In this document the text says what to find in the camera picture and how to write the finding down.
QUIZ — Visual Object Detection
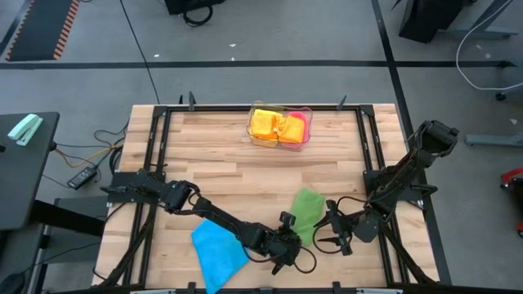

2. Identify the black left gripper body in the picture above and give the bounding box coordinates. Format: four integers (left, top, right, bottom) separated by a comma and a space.
265, 211, 304, 276

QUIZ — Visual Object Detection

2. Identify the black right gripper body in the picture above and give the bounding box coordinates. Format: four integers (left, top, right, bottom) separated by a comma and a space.
325, 198, 357, 257

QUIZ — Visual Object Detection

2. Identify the green microfiber towel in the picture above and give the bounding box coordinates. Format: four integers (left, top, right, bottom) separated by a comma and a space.
288, 187, 327, 247

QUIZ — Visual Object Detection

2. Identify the blue microfiber towel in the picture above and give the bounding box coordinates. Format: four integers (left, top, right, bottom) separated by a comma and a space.
190, 219, 250, 294

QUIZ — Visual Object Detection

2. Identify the pink microfiber towel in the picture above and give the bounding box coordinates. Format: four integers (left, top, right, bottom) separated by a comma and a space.
288, 110, 310, 144

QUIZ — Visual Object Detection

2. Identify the clear plastic bin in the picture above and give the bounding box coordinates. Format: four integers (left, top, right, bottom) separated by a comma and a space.
246, 100, 314, 152

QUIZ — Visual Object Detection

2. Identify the grey metal desk foot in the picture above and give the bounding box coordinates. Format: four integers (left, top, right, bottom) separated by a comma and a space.
443, 0, 520, 40
464, 132, 523, 148

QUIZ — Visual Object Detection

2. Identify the red and black cart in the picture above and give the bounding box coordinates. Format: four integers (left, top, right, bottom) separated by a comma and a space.
498, 166, 523, 238

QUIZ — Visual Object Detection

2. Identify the black power adapter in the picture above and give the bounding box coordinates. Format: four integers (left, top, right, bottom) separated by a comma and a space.
67, 165, 98, 190

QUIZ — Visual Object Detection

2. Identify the black desk base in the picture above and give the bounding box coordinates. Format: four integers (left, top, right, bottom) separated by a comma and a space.
0, 195, 108, 294

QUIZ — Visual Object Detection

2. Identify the black cabinet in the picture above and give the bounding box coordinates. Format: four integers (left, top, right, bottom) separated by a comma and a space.
398, 0, 477, 44

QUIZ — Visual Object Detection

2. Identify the black equipment box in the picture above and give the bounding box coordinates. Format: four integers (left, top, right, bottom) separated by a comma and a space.
164, 0, 226, 16

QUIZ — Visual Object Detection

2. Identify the black side table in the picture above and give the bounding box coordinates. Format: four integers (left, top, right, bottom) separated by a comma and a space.
0, 111, 61, 232

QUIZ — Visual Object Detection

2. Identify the mint green stapler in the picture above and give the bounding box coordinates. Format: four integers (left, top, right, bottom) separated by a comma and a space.
7, 113, 44, 147

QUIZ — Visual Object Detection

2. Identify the black orange-edged floor mat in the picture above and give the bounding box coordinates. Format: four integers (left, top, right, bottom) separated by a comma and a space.
6, 0, 82, 62

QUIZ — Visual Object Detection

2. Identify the black aluminium table frame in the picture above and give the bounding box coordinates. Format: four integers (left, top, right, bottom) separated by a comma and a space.
92, 91, 442, 294

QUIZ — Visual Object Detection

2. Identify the white floor cable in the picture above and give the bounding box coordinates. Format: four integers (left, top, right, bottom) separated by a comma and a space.
454, 0, 523, 91

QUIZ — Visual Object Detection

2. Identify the yellow cable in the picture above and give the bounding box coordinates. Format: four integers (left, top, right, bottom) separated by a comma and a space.
55, 142, 124, 168

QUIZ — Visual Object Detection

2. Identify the black coiled cable loop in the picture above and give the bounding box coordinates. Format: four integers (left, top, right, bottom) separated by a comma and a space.
182, 3, 214, 28

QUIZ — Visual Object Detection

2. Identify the thin black floor cable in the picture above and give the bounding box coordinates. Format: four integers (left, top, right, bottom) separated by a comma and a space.
119, 0, 161, 105

